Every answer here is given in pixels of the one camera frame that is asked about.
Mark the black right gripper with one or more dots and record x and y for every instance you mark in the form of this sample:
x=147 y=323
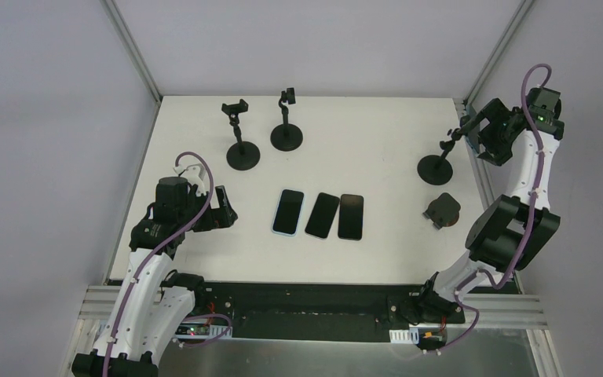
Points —
x=475 y=127

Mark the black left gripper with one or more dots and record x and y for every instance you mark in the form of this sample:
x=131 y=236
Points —
x=221 y=209

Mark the blue phone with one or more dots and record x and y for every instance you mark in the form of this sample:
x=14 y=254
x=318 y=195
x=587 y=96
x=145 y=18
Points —
x=471 y=135

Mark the black phone stand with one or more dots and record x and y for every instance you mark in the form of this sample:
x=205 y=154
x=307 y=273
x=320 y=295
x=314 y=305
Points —
x=243 y=155
x=286 y=137
x=436 y=169

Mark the blue-cased phone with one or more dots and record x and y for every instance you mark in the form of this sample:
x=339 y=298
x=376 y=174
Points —
x=288 y=212

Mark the silver phone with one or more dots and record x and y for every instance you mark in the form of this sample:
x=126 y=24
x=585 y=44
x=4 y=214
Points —
x=322 y=215

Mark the black phone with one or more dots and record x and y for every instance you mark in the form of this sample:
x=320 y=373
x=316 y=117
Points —
x=351 y=217

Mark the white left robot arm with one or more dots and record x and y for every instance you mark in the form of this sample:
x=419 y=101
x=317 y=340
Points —
x=154 y=299

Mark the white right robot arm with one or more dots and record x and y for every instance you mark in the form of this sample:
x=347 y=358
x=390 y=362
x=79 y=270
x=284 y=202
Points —
x=516 y=226

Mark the small black brown wedge stand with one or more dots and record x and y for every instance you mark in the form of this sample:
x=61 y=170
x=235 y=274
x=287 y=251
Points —
x=443 y=211

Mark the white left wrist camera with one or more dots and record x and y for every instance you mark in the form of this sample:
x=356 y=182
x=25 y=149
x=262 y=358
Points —
x=195 y=175

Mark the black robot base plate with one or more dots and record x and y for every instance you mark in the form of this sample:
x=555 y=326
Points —
x=310 y=312

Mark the white slotted cable duct left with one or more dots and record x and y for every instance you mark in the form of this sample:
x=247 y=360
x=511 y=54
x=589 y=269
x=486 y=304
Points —
x=202 y=331

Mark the white slotted cable duct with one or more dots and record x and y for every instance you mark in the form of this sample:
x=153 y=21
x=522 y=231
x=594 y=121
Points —
x=202 y=331
x=404 y=336

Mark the aluminium frame rail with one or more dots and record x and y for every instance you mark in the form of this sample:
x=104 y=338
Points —
x=498 y=311

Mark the white slotted cable duct right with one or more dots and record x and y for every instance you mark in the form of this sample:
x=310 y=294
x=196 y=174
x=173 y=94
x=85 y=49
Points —
x=404 y=336

